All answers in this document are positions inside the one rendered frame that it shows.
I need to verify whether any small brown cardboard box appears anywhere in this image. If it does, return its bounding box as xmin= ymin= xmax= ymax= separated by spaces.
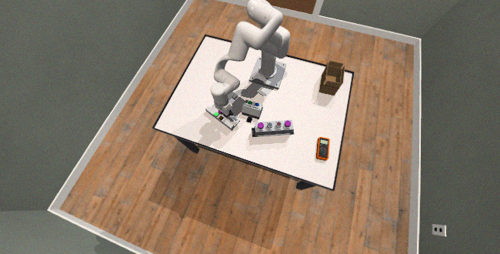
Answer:
xmin=319 ymin=61 xmax=345 ymax=95

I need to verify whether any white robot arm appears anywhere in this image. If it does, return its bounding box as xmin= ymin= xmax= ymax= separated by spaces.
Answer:
xmin=211 ymin=0 xmax=290 ymax=107

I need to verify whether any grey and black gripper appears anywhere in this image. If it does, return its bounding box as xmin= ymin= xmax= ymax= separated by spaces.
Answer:
xmin=214 ymin=101 xmax=234 ymax=118

